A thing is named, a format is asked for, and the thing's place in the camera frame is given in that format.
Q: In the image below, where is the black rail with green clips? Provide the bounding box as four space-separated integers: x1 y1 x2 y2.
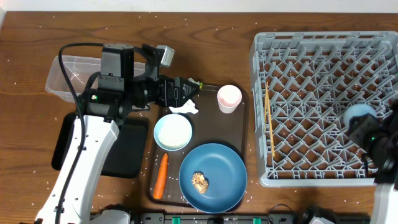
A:
136 212 371 224

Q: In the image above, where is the dark brown serving tray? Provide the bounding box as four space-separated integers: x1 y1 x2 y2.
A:
147 85 249 207

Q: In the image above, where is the light blue cup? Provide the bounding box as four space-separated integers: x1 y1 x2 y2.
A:
343 104 376 127

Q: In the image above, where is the pink cup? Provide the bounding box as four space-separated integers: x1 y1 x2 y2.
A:
217 85 243 114

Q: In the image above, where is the light blue rice bowl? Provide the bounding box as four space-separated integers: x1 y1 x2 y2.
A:
154 114 193 151

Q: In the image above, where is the white tissue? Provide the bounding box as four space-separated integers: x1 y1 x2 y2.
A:
169 100 198 114

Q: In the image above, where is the black waste tray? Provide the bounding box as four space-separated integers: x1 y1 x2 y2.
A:
51 113 148 179

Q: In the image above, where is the orange carrot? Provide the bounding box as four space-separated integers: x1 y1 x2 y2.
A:
153 153 169 200

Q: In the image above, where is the clear plastic bin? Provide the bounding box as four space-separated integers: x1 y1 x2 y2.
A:
45 55 147 103

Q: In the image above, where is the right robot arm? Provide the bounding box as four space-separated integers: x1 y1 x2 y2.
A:
343 104 397 224

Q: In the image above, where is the wooden chopstick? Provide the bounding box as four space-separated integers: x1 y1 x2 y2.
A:
264 82 269 132
268 99 275 157

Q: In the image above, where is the grey dishwasher rack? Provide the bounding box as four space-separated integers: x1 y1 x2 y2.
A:
249 31 397 187

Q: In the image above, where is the brown mushroom food scrap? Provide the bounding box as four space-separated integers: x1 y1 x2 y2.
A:
192 172 209 194

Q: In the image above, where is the blue plate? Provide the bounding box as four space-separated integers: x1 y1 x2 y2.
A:
179 143 248 213

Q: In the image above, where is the green yellow snack wrapper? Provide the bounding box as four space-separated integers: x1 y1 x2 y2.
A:
188 78 203 89

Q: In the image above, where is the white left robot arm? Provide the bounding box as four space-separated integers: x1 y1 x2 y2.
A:
35 44 200 223

